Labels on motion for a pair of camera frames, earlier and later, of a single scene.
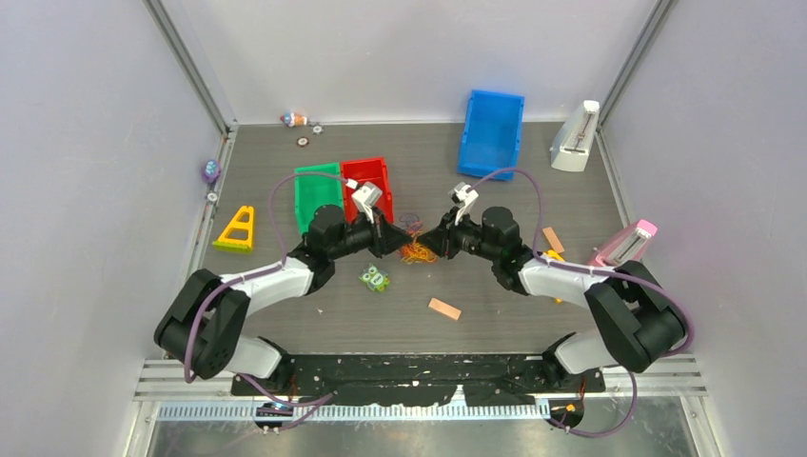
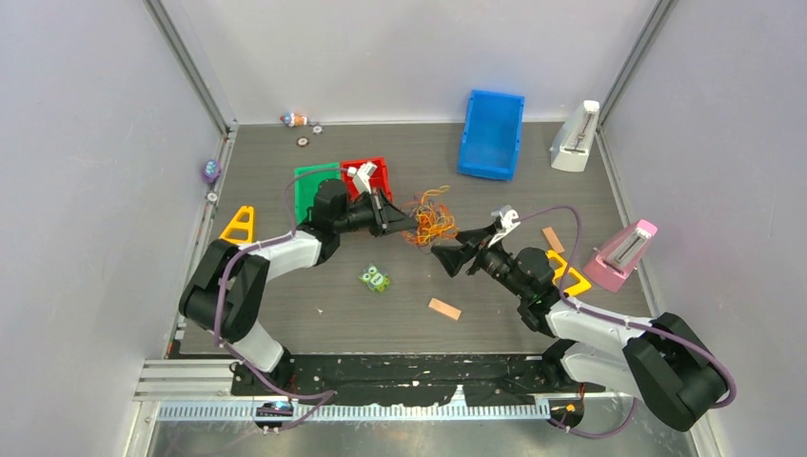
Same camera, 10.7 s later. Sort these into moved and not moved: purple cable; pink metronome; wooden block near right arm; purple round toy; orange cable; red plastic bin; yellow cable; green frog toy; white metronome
Moved: yellow cable; purple cable; orange cable
Not moved: green frog toy; purple round toy; white metronome; pink metronome; red plastic bin; wooden block near right arm
